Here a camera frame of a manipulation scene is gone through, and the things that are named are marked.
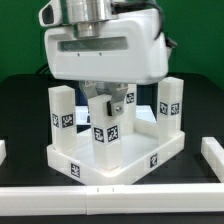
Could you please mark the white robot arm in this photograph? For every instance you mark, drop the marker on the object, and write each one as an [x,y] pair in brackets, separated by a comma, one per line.
[87,16]

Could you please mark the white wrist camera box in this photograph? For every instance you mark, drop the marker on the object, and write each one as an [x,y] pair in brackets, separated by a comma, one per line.
[54,13]

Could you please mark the white L-shaped fence wall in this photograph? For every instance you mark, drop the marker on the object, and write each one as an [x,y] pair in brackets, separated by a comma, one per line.
[118,199]

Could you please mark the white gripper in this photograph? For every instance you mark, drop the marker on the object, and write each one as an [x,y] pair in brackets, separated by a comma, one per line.
[129,49]

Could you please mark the white desk top tray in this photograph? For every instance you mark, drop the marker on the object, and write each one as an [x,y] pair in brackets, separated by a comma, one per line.
[141,154]

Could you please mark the white paper marker sheet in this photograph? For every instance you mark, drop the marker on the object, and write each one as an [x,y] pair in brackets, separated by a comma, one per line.
[143,112]

